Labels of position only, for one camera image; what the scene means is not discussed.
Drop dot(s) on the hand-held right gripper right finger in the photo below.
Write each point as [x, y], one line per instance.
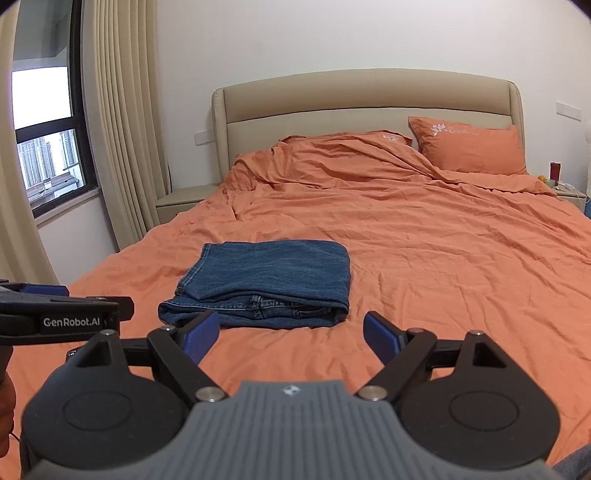
[381, 337]

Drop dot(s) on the beige pleated curtain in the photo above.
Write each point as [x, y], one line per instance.
[124, 138]
[18, 221]

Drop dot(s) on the orange embroidered pillow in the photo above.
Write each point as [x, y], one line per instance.
[471, 147]
[392, 137]

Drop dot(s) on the beige upholstered headboard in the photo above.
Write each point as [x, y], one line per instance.
[323, 101]

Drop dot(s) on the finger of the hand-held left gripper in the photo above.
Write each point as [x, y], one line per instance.
[125, 310]
[46, 290]

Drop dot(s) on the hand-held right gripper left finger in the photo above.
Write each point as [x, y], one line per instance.
[201, 337]

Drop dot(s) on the orange duvet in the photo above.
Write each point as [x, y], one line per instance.
[438, 254]

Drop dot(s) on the person's left hand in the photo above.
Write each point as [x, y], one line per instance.
[5, 415]

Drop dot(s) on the red can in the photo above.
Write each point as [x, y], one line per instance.
[555, 171]

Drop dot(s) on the grey cloth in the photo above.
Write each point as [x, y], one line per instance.
[577, 468]

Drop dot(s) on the blue denim pants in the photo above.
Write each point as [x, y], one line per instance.
[277, 267]

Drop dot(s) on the white wall switch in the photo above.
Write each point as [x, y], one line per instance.
[569, 110]

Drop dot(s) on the black framed window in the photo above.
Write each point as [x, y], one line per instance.
[46, 92]

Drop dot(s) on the beige nightstand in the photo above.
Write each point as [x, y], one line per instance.
[184, 198]
[576, 203]

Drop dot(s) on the white wall outlet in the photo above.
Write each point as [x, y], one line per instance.
[202, 137]

